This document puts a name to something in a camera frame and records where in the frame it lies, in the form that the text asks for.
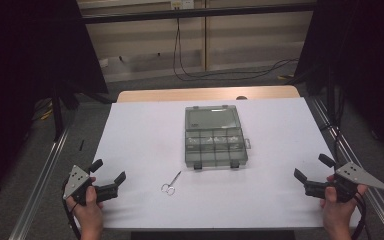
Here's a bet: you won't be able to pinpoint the small white parts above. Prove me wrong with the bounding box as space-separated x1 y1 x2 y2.
187 135 244 147

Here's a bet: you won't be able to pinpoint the white table sheet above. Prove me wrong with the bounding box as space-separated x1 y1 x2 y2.
73 96 362 231

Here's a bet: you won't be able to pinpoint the small silver scissors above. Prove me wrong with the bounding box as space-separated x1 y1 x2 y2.
160 170 183 197

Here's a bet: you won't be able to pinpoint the aluminium floor rail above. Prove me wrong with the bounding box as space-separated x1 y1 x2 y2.
309 95 384 240
13 128 72 240

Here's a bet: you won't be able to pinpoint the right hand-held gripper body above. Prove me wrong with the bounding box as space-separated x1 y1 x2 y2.
303 161 384 204

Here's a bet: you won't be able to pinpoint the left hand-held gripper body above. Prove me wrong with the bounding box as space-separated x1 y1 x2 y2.
62 164 120 206

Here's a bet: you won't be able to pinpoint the white wall socket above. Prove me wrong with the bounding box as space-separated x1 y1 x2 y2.
170 0 195 10

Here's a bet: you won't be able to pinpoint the person's left hand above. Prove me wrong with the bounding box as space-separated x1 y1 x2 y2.
65 176 105 234

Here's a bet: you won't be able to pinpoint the yellow floor cable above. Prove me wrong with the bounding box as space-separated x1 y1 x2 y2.
39 101 54 122

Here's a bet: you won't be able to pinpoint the long black wall cable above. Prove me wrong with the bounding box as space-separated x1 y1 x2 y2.
172 17 300 82

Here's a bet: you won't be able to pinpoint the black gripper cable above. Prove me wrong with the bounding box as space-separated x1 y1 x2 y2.
61 181 82 240
350 191 368 240

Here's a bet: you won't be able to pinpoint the person's right hand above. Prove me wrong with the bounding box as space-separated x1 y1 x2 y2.
319 174 370 232

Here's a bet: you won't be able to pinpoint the black curtain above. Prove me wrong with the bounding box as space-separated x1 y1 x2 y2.
0 0 110 204
293 0 384 168

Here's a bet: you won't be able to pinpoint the clear plastic compartment box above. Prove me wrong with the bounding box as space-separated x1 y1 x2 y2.
184 104 252 170

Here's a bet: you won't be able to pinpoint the black horizontal bar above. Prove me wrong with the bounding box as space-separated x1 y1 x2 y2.
80 2 317 25

